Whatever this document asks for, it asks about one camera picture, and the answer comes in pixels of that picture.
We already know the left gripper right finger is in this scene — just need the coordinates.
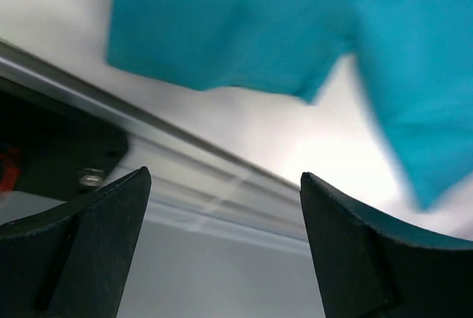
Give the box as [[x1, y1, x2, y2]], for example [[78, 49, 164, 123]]
[[300, 172, 472, 318]]

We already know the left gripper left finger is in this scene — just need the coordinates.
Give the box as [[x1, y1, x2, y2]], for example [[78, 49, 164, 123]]
[[1, 167, 152, 317]]

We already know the teal t shirt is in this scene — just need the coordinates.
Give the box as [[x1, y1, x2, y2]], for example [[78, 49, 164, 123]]
[[106, 0, 472, 209]]

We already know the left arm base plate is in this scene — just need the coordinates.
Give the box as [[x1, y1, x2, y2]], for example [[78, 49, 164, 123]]
[[1, 78, 129, 201]]

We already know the aluminium rail frame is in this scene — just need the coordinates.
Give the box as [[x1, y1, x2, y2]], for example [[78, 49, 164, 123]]
[[1, 44, 310, 256]]

